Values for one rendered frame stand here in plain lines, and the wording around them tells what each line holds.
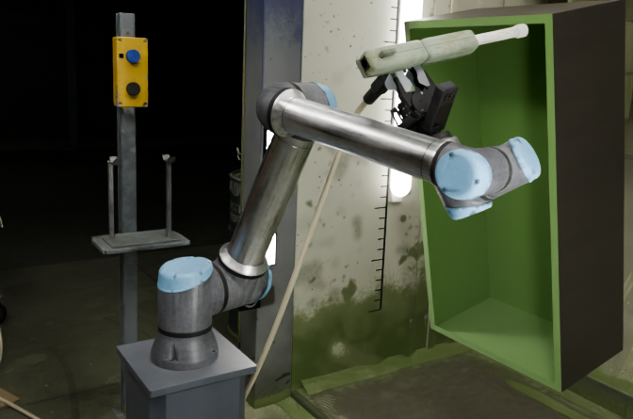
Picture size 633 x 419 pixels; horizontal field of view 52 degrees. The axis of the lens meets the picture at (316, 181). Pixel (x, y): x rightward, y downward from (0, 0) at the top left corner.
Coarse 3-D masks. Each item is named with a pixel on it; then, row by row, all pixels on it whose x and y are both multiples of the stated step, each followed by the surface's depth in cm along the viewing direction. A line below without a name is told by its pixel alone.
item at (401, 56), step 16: (464, 32) 144; (496, 32) 150; (512, 32) 152; (384, 48) 133; (400, 48) 134; (416, 48) 136; (432, 48) 138; (448, 48) 140; (464, 48) 143; (368, 64) 130; (384, 64) 131; (400, 64) 134; (416, 64) 138; (384, 80) 144; (368, 96) 151
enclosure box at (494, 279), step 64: (448, 64) 240; (512, 64) 234; (576, 64) 186; (448, 128) 245; (512, 128) 242; (576, 128) 191; (512, 192) 250; (576, 192) 196; (448, 256) 257; (512, 256) 259; (576, 256) 202; (448, 320) 262; (512, 320) 256; (576, 320) 208
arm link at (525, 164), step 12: (504, 144) 127; (516, 144) 124; (528, 144) 128; (516, 156) 123; (528, 156) 125; (516, 168) 123; (528, 168) 123; (540, 168) 127; (516, 180) 124; (528, 180) 125; (504, 192) 129
